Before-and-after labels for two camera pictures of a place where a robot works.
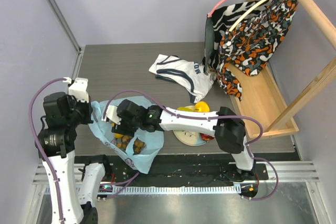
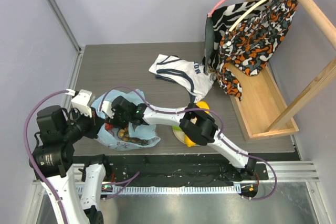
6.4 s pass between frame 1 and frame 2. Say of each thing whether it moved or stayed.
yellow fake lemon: moved
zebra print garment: stayed
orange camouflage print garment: stayed
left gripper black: moved
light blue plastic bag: moved
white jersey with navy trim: stayed
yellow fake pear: stayed
